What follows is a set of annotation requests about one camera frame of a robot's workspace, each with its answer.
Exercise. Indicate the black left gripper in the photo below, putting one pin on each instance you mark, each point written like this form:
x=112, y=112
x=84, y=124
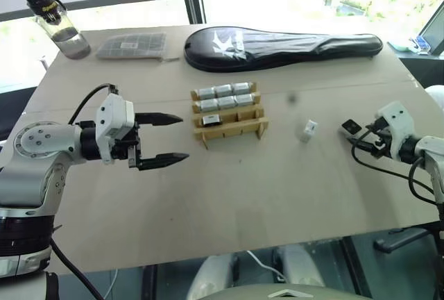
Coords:
x=130, y=145

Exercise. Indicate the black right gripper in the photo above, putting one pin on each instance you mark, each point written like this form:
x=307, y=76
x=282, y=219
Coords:
x=379, y=142

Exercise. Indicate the small black-faced camera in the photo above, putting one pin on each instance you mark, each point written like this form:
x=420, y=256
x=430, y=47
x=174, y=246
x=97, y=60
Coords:
x=351, y=128
x=211, y=121

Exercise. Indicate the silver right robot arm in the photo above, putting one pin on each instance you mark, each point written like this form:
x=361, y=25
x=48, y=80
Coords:
x=430, y=154

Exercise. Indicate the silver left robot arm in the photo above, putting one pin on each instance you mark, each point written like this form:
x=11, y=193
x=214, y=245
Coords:
x=33, y=161

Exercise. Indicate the pale green flat tray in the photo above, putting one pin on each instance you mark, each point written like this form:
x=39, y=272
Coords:
x=399, y=46

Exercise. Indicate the wooden rack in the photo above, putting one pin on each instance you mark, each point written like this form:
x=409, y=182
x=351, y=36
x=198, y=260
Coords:
x=229, y=128

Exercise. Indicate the white rounded object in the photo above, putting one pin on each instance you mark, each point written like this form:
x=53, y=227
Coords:
x=436, y=95

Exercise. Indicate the grey mesh zip pouch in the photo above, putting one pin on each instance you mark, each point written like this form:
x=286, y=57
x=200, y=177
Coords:
x=132, y=46

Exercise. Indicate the dark chair base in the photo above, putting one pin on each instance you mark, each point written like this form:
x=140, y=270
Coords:
x=402, y=239

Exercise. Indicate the open laptop screen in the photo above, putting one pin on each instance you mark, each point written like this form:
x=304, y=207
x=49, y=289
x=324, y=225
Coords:
x=433, y=34

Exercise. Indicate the black racket bag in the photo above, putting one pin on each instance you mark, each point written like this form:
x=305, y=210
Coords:
x=277, y=48

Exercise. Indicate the clear black-capped water bottle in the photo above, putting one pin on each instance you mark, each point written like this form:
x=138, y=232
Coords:
x=67, y=34

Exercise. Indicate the pale rounded shape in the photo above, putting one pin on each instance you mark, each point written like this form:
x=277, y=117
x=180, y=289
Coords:
x=300, y=265
x=215, y=275

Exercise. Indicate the grey robot body front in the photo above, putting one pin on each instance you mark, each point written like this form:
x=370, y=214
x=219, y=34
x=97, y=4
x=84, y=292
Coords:
x=288, y=292

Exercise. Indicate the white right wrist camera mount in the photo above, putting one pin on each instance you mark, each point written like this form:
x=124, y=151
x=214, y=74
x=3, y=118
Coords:
x=399, y=123

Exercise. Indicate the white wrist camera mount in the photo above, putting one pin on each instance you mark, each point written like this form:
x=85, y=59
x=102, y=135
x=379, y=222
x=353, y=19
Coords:
x=399, y=123
x=114, y=116

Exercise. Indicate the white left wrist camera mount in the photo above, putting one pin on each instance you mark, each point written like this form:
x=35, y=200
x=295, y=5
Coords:
x=114, y=116

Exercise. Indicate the small silver camera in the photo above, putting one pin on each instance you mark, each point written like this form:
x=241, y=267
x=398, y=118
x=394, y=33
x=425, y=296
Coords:
x=245, y=100
x=224, y=91
x=208, y=106
x=207, y=93
x=243, y=88
x=227, y=102

